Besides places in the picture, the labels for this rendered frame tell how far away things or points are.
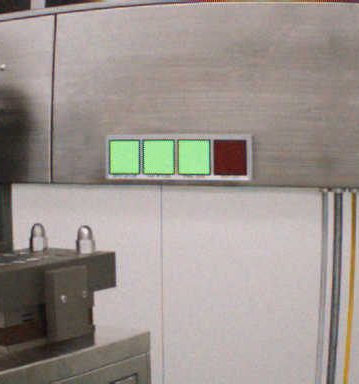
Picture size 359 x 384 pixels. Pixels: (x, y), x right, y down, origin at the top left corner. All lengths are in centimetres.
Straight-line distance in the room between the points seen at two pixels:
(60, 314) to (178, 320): 274
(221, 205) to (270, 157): 258
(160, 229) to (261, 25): 273
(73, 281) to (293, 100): 43
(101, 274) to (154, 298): 261
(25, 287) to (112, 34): 47
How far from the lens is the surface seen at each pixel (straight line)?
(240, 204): 432
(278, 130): 177
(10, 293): 166
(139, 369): 190
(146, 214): 448
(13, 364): 159
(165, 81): 185
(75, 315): 178
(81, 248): 190
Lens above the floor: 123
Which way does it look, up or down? 3 degrees down
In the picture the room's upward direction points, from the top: straight up
